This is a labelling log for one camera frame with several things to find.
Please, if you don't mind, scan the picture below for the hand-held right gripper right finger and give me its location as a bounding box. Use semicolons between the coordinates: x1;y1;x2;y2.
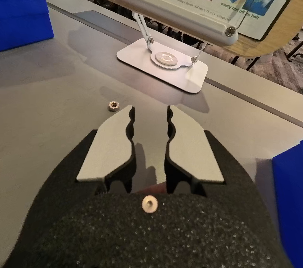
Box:
164;105;225;189

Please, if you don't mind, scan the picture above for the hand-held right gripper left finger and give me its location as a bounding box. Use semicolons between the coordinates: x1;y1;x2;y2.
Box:
76;105;136;187

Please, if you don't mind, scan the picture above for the blue plastic bin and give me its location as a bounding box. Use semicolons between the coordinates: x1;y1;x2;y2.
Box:
0;0;55;52
272;140;303;266

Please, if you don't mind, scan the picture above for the wooden instruction board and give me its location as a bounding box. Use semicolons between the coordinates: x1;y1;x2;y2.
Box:
83;0;303;58

